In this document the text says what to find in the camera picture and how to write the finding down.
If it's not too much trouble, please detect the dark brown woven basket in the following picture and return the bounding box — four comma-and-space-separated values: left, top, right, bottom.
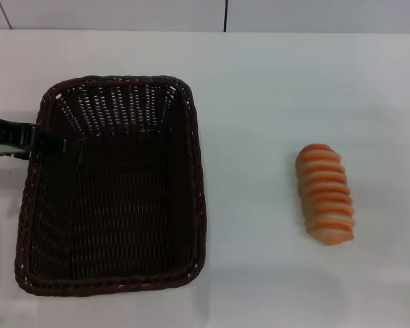
14, 74, 208, 298

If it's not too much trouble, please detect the orange striped bread loaf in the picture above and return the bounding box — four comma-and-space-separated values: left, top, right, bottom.
295, 143, 357, 246

